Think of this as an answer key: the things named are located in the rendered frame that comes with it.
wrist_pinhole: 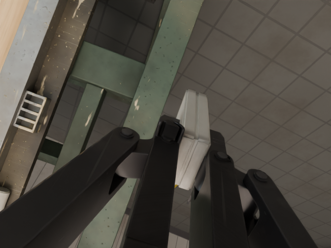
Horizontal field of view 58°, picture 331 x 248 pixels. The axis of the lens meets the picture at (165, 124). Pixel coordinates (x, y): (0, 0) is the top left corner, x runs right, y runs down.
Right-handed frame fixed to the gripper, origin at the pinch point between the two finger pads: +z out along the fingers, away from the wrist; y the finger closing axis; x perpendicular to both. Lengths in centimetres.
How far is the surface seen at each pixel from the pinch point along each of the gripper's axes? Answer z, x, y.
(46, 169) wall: 201, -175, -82
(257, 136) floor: 190, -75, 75
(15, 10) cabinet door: 41, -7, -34
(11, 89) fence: 32.7, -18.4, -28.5
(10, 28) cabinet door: 39, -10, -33
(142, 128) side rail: 32.8, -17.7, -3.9
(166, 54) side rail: 39.4, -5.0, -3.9
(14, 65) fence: 34.6, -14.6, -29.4
